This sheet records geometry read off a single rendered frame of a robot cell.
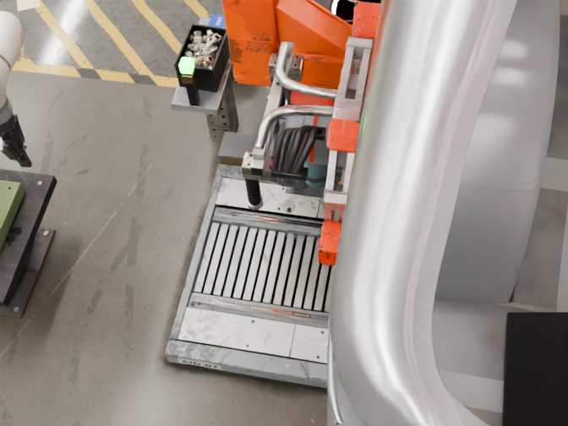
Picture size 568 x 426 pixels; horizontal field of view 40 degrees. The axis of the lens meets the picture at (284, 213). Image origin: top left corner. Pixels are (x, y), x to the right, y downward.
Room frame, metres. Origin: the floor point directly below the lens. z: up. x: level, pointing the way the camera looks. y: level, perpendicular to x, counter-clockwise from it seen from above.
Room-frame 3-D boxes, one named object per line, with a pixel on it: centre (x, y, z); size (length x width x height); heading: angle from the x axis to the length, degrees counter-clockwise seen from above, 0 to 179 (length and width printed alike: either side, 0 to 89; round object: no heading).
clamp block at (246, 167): (1.13, 0.05, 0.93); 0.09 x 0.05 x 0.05; 75
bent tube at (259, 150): (1.17, -0.05, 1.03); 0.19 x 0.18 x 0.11; 75
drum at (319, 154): (1.25, -0.13, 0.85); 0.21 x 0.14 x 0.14; 75
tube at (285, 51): (1.36, -0.10, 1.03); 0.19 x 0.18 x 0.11; 75
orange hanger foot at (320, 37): (1.74, -0.30, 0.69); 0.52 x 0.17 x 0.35; 75
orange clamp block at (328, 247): (0.93, -0.12, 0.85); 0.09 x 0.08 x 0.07; 165
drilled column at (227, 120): (1.98, 0.21, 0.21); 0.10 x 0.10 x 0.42; 75
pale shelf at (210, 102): (1.95, 0.22, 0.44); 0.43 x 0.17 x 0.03; 165
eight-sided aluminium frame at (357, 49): (1.24, -0.20, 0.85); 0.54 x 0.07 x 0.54; 165
